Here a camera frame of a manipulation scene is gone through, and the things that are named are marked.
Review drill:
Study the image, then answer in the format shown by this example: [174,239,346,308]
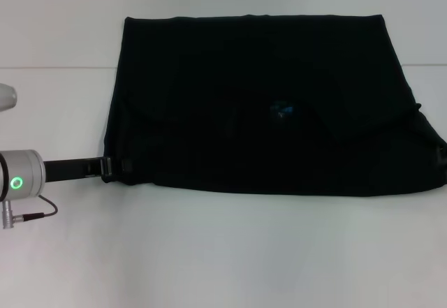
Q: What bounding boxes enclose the dark red cable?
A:
[1,194,59,230]

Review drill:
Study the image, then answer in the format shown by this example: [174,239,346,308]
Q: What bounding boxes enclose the black FREE print t-shirt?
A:
[103,14,447,198]

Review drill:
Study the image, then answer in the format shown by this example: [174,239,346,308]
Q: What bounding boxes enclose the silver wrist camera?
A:
[0,83,18,112]

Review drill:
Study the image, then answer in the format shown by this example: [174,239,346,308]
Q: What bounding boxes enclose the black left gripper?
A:
[43,156,135,184]

